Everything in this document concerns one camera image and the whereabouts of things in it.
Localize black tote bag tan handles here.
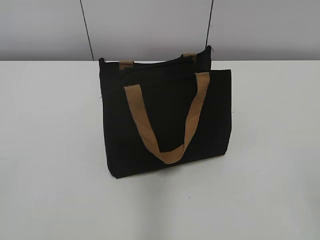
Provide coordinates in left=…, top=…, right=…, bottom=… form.
left=98, top=46, right=232, bottom=179

